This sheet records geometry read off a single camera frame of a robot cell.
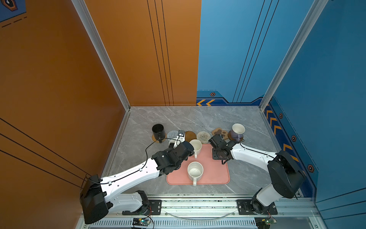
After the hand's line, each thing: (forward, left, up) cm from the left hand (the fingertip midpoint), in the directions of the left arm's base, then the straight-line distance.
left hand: (183, 144), depth 78 cm
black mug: (+15, +17, -9) cm, 24 cm away
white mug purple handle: (+15, -35, -9) cm, 40 cm away
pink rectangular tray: (-8, -19, -19) cm, 28 cm away
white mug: (-8, -7, -16) cm, 19 cm away
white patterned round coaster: (+17, -14, -17) cm, 27 cm away
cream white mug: (+8, -9, -14) cm, 18 cm away
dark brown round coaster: (+15, -33, -16) cm, 39 cm away
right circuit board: (-33, -41, -17) cm, 56 cm away
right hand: (+1, -20, -15) cm, 25 cm away
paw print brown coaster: (+22, -26, -17) cm, 38 cm away
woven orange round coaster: (+11, +18, -14) cm, 26 cm away
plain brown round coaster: (+18, -4, -18) cm, 26 cm away
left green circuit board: (-33, +20, -19) cm, 43 cm away
